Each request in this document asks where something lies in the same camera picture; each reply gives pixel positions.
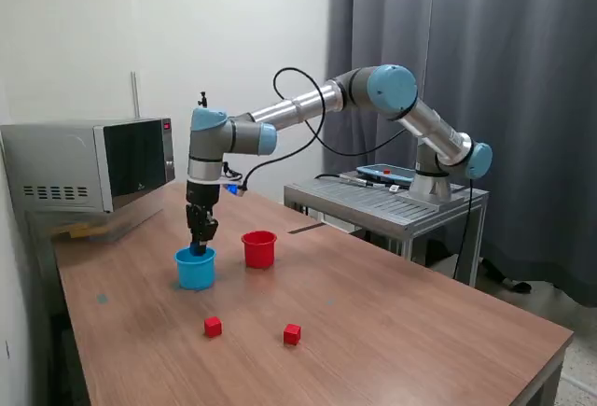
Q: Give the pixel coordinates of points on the silver microwave oven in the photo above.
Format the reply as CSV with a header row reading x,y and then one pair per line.
x,y
56,163

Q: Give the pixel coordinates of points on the blue plastic cup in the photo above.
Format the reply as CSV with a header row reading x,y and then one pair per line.
x,y
196,273

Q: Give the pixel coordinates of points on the grey curtain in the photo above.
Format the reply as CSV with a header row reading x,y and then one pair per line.
x,y
550,98

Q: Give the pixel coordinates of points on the wooden blocks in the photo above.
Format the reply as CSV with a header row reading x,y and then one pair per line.
x,y
79,231

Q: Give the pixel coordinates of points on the red cube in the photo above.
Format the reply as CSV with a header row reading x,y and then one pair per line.
x,y
212,327
292,334

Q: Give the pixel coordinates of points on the dark flat strip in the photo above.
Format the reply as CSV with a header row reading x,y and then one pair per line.
x,y
305,228

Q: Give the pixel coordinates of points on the blue tape piece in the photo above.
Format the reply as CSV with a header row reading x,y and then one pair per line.
x,y
101,299

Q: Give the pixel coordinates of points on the red plastic cup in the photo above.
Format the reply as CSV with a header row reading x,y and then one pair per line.
x,y
259,252

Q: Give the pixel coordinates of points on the grey metal robot stand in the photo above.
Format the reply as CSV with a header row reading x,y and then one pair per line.
x,y
373,205

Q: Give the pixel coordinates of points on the blue-edged teach pendant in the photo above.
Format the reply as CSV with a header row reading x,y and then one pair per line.
x,y
378,173

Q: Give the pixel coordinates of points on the silver blue-jointed robot arm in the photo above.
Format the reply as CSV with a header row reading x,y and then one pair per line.
x,y
298,109

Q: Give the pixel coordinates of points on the blue-lit wrist camera box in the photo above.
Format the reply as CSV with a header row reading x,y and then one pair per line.
x,y
234,190

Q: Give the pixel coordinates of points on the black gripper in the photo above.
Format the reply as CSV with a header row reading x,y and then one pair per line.
x,y
203,195

